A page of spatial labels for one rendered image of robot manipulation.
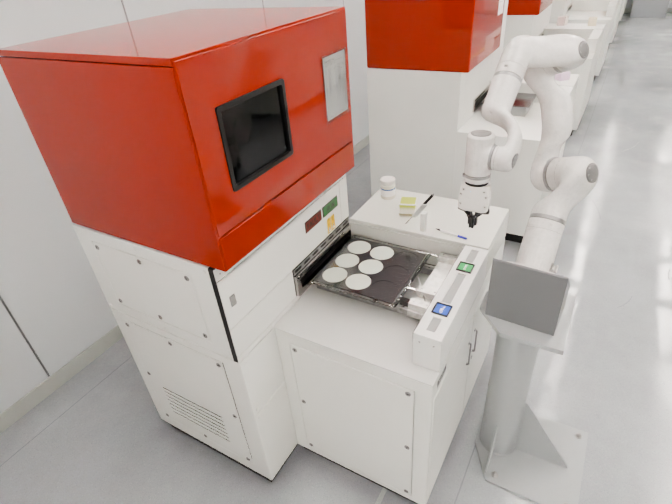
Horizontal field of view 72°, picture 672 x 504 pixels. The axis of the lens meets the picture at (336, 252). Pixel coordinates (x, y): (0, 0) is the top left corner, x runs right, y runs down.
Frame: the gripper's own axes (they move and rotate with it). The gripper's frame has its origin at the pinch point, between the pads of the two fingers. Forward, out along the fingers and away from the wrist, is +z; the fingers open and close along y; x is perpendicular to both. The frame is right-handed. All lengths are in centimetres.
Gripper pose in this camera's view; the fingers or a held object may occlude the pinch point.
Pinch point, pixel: (472, 221)
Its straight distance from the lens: 167.6
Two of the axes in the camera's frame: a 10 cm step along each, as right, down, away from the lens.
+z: 0.8, 8.3, 5.6
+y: 8.7, 2.2, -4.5
